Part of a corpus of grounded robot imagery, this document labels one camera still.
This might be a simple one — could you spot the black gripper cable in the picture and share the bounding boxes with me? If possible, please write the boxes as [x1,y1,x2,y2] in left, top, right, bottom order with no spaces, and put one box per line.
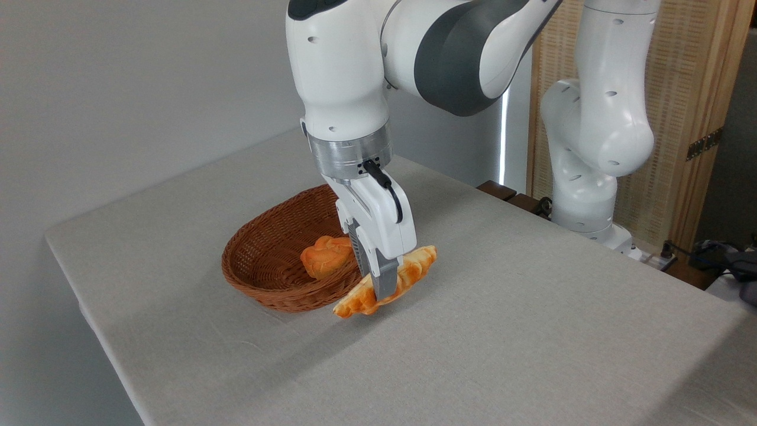
[362,159,405,224]

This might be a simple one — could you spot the white power strip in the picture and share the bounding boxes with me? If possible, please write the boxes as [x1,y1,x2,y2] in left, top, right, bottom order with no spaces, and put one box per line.
[627,241,678,273]

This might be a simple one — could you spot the brown woven wicker basket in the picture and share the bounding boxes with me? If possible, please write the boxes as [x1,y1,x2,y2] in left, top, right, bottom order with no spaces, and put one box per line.
[222,184,368,313]

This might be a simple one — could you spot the dark grey bag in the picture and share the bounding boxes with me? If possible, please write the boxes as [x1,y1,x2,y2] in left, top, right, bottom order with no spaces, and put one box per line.
[691,237,757,306]

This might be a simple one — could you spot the dark brown wooden block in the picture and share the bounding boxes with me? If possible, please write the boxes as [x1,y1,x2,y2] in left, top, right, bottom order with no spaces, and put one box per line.
[509,193,552,221]
[477,180,518,202]

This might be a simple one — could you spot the golden croissant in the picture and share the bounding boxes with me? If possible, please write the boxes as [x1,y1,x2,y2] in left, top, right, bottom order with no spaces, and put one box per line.
[332,245,438,319]

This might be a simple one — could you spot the wooden folding screen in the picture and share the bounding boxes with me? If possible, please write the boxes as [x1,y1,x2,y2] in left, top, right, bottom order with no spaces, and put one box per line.
[526,0,757,252]

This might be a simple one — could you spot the grey tablecloth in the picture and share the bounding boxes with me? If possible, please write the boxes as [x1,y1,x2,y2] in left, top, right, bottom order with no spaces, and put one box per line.
[44,127,757,426]

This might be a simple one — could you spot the round orange bread roll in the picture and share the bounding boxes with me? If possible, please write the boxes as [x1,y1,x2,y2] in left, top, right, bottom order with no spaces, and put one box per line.
[300,235,356,280]

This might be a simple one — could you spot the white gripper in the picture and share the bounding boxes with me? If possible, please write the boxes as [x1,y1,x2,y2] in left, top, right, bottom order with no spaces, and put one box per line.
[322,172,418,302]

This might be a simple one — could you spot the dark metal hinge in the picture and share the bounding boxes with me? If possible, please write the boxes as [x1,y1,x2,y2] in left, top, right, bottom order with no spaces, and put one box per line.
[686,127,723,162]

